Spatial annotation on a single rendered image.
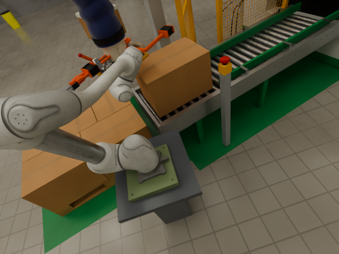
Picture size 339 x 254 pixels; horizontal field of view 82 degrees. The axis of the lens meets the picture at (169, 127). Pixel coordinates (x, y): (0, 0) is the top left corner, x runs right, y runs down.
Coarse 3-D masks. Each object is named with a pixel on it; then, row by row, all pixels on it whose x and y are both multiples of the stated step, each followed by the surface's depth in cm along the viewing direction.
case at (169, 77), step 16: (176, 48) 174; (192, 48) 168; (144, 64) 170; (160, 64) 164; (176, 64) 159; (192, 64) 159; (208, 64) 168; (144, 80) 154; (160, 80) 154; (176, 80) 162; (192, 80) 170; (208, 80) 180; (144, 96) 199; (160, 96) 164; (176, 96) 173; (192, 96) 183; (160, 112) 176
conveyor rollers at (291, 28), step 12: (276, 24) 236; (288, 24) 232; (300, 24) 228; (312, 24) 218; (252, 36) 231; (264, 36) 227; (276, 36) 223; (288, 36) 220; (240, 48) 221; (252, 48) 216; (264, 48) 212; (240, 60) 207; (264, 60) 198; (216, 72) 204; (216, 84) 196
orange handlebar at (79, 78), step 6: (162, 36) 139; (126, 42) 145; (156, 42) 136; (126, 48) 139; (138, 48) 133; (144, 48) 131; (102, 60) 134; (84, 72) 130; (78, 78) 125; (84, 78) 127; (72, 84) 123
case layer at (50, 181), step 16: (112, 96) 220; (96, 112) 208; (112, 112) 202; (128, 112) 196; (64, 128) 204; (80, 128) 198; (96, 128) 193; (112, 128) 187; (128, 128) 182; (144, 128) 179; (32, 160) 185; (48, 160) 180; (64, 160) 175; (32, 176) 172; (48, 176) 167; (64, 176) 168; (80, 176) 178; (96, 176) 188; (32, 192) 162; (48, 192) 171; (64, 192) 180; (80, 192) 191; (48, 208) 183
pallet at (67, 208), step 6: (108, 180) 200; (114, 180) 205; (96, 186) 197; (102, 186) 209; (108, 186) 207; (90, 192) 208; (96, 192) 207; (102, 192) 207; (78, 198) 194; (84, 198) 206; (90, 198) 204; (72, 204) 201; (78, 204) 203; (60, 210) 192; (66, 210) 197; (72, 210) 201
